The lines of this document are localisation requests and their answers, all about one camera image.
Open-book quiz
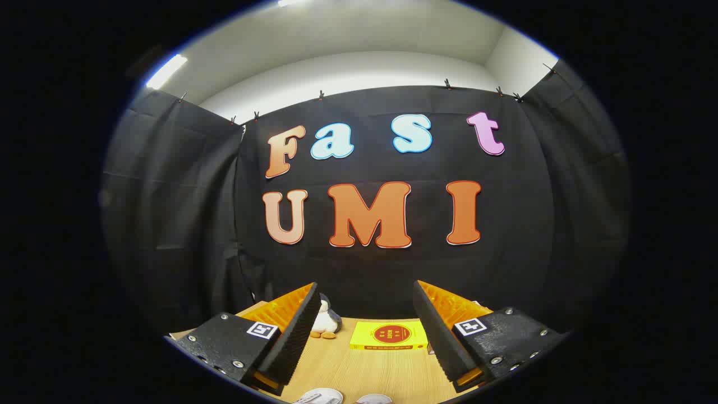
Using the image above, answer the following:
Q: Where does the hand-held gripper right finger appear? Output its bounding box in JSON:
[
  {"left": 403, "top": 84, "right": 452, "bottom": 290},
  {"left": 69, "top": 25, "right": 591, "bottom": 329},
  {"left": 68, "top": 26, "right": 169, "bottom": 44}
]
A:
[{"left": 413, "top": 280, "right": 570, "bottom": 393}]

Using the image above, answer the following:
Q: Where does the ceiling light panel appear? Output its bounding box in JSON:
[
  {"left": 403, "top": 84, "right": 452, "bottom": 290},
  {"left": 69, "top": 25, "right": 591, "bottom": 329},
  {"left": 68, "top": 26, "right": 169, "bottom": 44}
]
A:
[{"left": 146, "top": 54, "right": 188, "bottom": 90}]

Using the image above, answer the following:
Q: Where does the penguin plush toy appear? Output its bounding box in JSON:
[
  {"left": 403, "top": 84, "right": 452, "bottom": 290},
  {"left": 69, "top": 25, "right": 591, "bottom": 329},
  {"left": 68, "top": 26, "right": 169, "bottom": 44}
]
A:
[{"left": 310, "top": 293, "right": 343, "bottom": 339}]

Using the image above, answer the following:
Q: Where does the yellow book with red circle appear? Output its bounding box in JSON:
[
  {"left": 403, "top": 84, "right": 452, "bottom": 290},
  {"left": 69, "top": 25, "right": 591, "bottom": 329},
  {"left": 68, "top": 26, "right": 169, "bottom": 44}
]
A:
[{"left": 349, "top": 321, "right": 430, "bottom": 351}]

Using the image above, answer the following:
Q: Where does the row of black clips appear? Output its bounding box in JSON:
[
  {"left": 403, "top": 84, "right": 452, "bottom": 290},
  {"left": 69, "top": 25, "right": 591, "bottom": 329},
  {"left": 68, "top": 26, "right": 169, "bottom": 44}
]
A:
[{"left": 178, "top": 63, "right": 556, "bottom": 125}]

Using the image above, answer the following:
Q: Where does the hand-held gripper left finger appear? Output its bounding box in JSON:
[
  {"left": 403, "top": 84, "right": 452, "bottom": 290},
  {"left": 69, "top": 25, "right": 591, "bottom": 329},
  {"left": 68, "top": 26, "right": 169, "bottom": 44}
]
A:
[{"left": 168, "top": 282, "right": 322, "bottom": 396}]

